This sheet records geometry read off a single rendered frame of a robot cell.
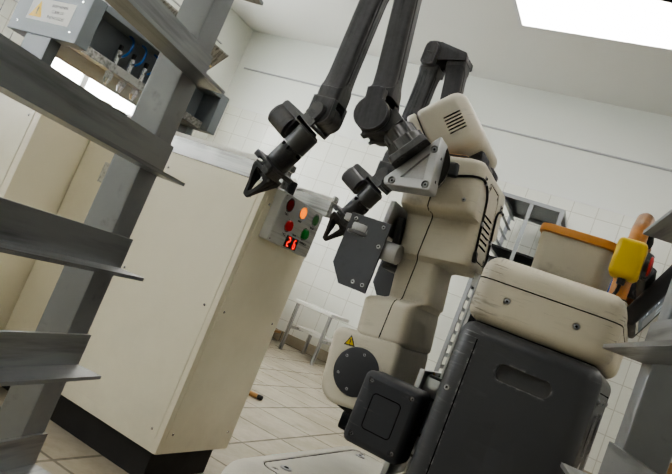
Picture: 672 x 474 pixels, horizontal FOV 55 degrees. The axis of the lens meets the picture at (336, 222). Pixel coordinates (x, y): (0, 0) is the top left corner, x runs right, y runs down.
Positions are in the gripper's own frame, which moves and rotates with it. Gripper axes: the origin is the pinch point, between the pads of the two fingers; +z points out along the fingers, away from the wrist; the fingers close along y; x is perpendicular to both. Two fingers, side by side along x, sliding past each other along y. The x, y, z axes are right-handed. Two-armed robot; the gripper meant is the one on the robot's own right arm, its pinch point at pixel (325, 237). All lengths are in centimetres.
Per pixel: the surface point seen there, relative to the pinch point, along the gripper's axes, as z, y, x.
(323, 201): -5.0, -8.0, -13.6
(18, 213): -9, 134, 50
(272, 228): 6.7, 16.8, -4.6
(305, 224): 2.0, 1.4, -6.9
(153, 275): 40.2, 22.4, -17.1
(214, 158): 6.7, 20.9, -31.8
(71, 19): 11, 41, -90
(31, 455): 9, 121, 57
